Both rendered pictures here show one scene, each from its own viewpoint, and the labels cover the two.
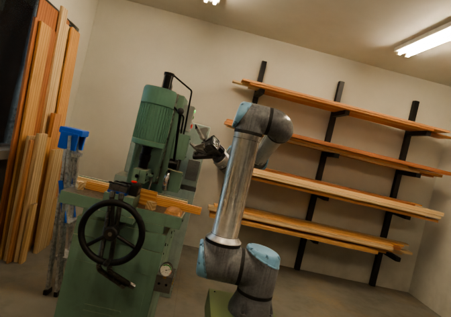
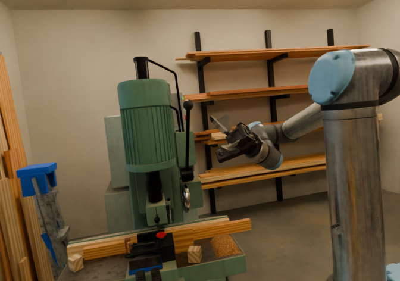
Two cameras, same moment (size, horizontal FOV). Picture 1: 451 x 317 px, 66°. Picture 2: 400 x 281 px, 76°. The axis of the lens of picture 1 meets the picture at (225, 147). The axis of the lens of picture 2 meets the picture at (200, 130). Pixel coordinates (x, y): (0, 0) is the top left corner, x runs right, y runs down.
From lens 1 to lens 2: 0.97 m
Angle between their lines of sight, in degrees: 9
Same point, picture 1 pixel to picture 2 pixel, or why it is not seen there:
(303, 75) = (234, 34)
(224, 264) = not seen: outside the picture
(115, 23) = (39, 36)
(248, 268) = not seen: outside the picture
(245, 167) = (377, 168)
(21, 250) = not seen: outside the picture
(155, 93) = (140, 91)
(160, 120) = (161, 128)
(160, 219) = (217, 269)
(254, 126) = (374, 90)
